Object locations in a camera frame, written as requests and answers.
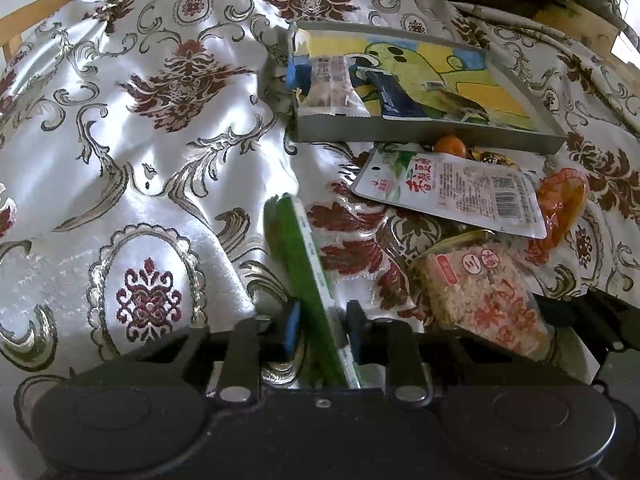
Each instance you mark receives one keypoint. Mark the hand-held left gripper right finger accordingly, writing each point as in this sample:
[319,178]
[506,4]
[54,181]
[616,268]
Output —
[356,330]

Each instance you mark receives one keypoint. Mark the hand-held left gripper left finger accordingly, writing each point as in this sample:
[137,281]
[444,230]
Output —
[291,327]

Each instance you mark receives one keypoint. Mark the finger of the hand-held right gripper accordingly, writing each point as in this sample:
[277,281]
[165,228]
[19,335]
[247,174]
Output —
[580,320]

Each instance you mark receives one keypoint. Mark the green snack packet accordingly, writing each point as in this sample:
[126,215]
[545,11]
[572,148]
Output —
[300,270]

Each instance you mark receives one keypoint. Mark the brown glossy snack packet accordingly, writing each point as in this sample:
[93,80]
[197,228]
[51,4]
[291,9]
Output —
[492,157]

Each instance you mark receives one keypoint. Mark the grey painted cardboard tray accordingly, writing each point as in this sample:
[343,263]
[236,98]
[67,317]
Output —
[500,100]

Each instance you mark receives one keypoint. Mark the dark blue snack packet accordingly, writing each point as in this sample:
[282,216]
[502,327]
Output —
[395,97]

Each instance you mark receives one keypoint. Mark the clear brown snack packet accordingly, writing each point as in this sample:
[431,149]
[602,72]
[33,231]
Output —
[330,90]

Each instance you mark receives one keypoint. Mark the clear rice cracker packet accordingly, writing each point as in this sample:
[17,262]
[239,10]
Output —
[475,295]

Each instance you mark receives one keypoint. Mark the orange candy bag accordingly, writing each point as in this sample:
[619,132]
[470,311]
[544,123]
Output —
[560,200]

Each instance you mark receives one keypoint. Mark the white snack packet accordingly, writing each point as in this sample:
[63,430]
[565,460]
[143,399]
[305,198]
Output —
[450,195]

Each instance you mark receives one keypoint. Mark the small orange tangerine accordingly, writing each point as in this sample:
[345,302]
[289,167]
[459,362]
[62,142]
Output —
[450,145]

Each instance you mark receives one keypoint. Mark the floral printed blanket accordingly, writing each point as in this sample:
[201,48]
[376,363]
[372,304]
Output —
[150,160]

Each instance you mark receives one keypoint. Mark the white box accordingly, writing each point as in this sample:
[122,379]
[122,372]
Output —
[627,47]

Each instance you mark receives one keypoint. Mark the wooden bed rail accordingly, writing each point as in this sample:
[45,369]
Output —
[30,20]
[580,25]

